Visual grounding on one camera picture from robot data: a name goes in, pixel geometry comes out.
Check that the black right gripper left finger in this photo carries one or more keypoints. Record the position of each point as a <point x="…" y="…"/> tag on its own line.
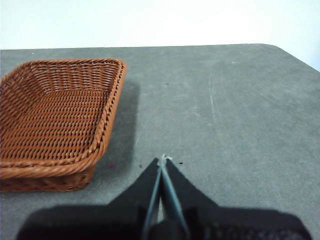
<point x="105" y="222"/>

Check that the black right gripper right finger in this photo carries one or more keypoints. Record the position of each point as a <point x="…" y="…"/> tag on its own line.
<point x="225" y="225"/>

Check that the brown woven wicker basket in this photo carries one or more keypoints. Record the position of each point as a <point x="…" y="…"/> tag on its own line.
<point x="50" y="112"/>

